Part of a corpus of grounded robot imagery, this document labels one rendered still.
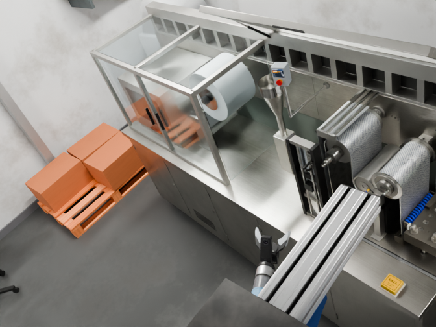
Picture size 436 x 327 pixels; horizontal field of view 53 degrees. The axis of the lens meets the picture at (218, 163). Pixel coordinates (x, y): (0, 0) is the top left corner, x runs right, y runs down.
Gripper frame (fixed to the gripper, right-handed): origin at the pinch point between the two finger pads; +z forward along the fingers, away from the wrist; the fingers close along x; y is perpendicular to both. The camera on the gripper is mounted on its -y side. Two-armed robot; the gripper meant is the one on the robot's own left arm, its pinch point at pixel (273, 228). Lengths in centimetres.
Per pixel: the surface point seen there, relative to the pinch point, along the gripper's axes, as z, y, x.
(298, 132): 98, 28, -1
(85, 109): 208, 103, -244
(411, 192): 27, -1, 58
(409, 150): 38, -15, 55
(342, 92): 75, -19, 25
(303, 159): 35.6, -8.3, 9.7
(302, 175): 35.2, 2.2, 8.5
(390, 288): -8, 25, 51
